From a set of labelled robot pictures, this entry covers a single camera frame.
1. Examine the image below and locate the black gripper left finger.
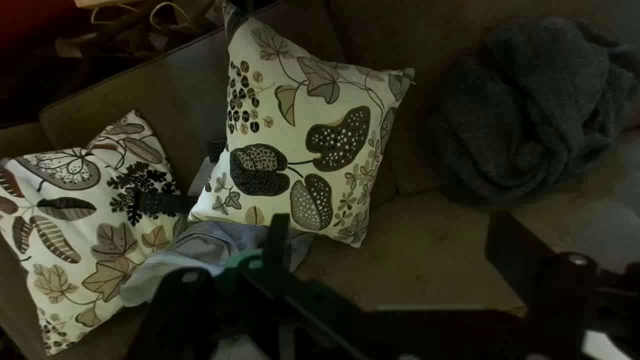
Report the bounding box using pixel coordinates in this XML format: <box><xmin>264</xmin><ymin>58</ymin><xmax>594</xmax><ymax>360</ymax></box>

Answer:
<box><xmin>256</xmin><ymin>211</ymin><xmax>366</xmax><ymax>336</ymax></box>

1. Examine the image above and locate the blue-grey cloth with label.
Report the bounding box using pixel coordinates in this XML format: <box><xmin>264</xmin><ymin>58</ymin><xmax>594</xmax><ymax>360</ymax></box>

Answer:
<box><xmin>118</xmin><ymin>217</ymin><xmax>316</xmax><ymax>307</ymax></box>

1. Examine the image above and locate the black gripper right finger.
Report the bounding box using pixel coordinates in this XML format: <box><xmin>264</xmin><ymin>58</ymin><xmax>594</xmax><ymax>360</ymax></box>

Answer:
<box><xmin>487</xmin><ymin>210</ymin><xmax>600</xmax><ymax>341</ymax></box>

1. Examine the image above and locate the grey-brown sofa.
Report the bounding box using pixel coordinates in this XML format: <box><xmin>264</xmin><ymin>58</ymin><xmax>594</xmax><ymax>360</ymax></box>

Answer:
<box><xmin>0</xmin><ymin>0</ymin><xmax>640</xmax><ymax>360</ymax></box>

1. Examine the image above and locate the brown bag with straps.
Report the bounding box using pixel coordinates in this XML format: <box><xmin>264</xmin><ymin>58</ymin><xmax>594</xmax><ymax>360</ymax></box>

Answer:
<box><xmin>53</xmin><ymin>0</ymin><xmax>222</xmax><ymax>62</ymax></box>

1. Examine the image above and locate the white pillow with brown leaf print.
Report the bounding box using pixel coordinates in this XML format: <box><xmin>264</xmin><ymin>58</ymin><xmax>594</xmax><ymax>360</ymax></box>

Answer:
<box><xmin>0</xmin><ymin>107</ymin><xmax>197</xmax><ymax>357</ymax></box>

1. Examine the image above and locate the white pillow with dotted mushroom print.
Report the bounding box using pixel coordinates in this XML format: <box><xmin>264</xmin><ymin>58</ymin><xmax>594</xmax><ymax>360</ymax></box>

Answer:
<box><xmin>189</xmin><ymin>15</ymin><xmax>417</xmax><ymax>249</ymax></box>

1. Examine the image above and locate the dark grey fleece blanket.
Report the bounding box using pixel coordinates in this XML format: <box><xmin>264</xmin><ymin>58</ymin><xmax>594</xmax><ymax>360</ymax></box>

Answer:
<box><xmin>426</xmin><ymin>15</ymin><xmax>640</xmax><ymax>205</ymax></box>

